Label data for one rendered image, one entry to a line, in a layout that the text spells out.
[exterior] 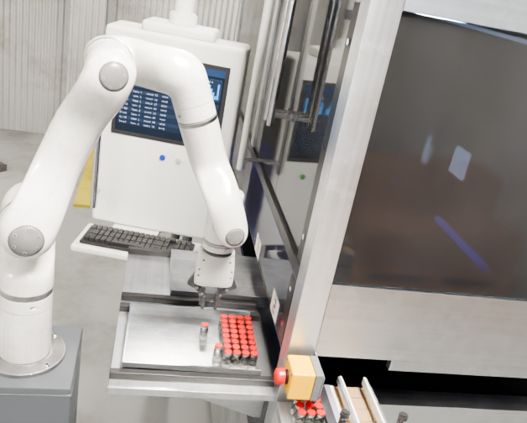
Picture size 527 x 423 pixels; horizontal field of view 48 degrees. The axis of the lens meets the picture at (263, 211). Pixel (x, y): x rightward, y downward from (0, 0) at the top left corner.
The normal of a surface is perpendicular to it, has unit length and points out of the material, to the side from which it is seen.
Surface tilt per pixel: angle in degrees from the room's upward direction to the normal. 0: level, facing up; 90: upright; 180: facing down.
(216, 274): 92
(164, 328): 0
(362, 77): 90
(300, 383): 90
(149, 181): 90
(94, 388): 0
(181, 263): 0
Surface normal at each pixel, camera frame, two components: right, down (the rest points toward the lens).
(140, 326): 0.18, -0.91
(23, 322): 0.26, 0.42
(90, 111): -0.07, 0.83
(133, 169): -0.05, 0.38
